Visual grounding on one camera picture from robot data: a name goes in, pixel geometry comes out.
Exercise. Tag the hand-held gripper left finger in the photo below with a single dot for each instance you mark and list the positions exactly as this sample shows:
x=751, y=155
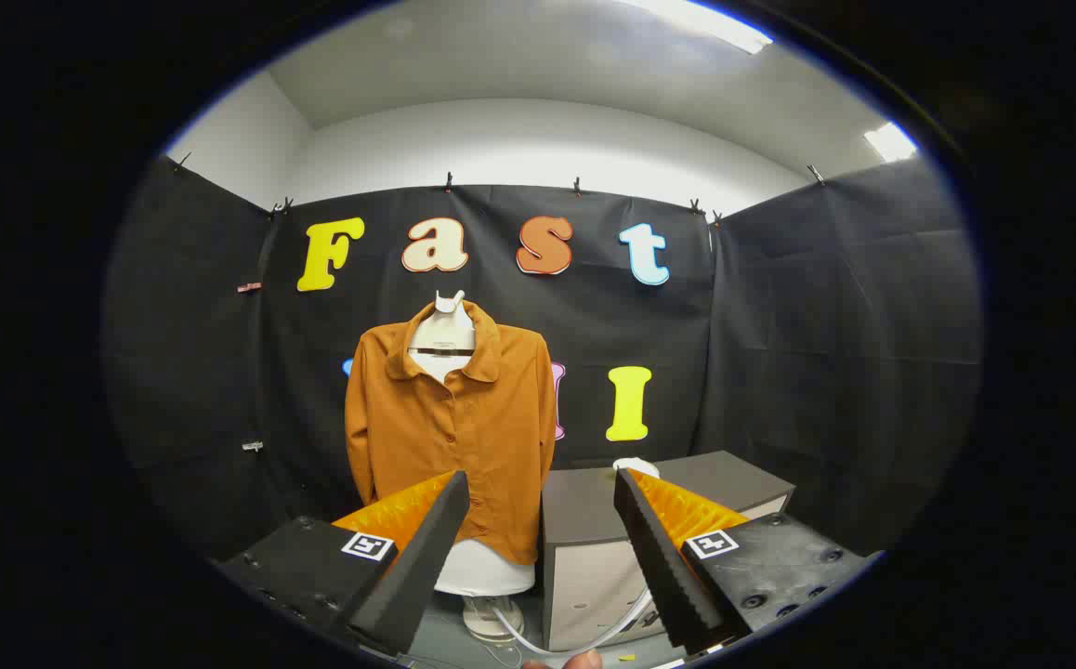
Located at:
x=417, y=567

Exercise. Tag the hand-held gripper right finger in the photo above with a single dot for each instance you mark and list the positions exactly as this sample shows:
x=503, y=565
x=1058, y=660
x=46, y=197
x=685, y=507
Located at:
x=663, y=567

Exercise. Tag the orange button-up shirt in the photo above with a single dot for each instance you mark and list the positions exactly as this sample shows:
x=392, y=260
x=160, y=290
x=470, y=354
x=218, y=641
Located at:
x=492, y=427

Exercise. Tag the white mannequin on stand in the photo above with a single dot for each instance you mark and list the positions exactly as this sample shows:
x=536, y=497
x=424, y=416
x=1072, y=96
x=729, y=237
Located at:
x=487, y=571

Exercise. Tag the grey drawer cabinet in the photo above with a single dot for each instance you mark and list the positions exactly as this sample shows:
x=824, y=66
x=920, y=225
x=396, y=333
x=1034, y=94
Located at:
x=584, y=506

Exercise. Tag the black backdrop cloth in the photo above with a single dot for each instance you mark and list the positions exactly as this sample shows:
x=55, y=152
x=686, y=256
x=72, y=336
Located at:
x=780, y=372

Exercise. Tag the row of black cloth clips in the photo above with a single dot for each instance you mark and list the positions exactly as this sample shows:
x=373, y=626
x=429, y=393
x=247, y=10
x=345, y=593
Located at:
x=449, y=180

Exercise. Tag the small ceiling light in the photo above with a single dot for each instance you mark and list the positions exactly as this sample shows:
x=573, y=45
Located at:
x=889, y=142

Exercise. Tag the long ceiling light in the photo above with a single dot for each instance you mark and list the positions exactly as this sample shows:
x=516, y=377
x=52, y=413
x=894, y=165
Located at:
x=705, y=26

